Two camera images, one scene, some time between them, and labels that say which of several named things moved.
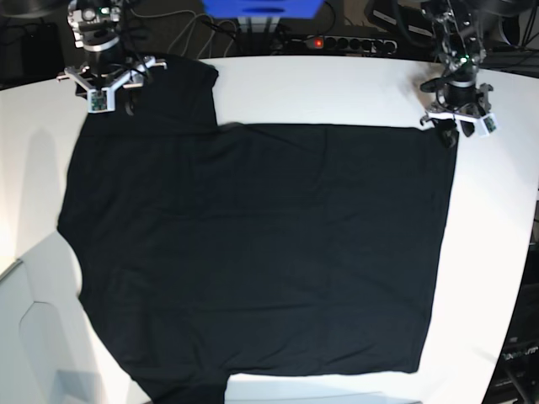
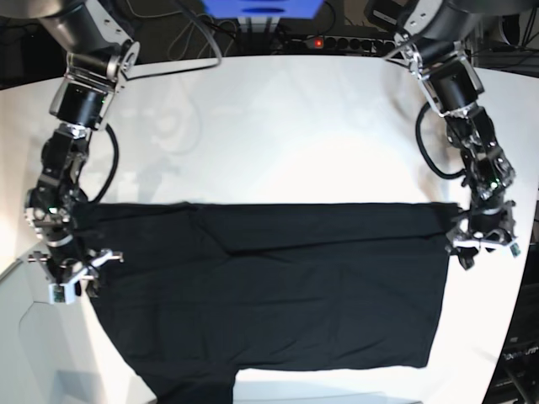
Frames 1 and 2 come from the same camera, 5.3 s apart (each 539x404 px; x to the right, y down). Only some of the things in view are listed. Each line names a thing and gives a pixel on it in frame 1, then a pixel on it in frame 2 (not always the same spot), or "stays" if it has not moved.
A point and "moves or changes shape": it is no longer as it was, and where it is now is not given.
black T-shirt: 206,252 moves or changes shape
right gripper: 469,102 → 490,229
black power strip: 350,45 stays
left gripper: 105,72 → 67,262
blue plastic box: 263,8 stays
